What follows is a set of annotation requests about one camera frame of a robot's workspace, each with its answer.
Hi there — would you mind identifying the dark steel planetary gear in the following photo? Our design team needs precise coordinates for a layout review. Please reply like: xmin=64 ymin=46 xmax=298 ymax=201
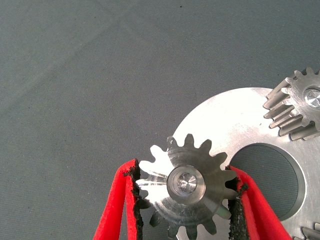
xmin=262 ymin=65 xmax=320 ymax=142

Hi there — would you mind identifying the dark grey table cloth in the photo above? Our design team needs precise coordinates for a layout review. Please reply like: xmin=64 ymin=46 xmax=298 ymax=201
xmin=0 ymin=0 xmax=320 ymax=240

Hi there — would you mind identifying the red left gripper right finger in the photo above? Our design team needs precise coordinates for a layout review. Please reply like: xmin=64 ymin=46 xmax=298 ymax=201
xmin=224 ymin=165 xmax=294 ymax=240

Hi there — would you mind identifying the shiny steel planetary gear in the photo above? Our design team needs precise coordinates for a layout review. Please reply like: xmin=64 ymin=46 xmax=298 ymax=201
xmin=135 ymin=133 xmax=239 ymax=240
xmin=291 ymin=225 xmax=320 ymax=240

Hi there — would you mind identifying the round metal carrier plate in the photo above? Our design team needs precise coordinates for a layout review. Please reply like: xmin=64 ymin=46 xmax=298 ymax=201
xmin=171 ymin=87 xmax=320 ymax=240

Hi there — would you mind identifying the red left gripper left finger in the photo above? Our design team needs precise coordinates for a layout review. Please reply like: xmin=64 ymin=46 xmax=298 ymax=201
xmin=92 ymin=158 xmax=151 ymax=240

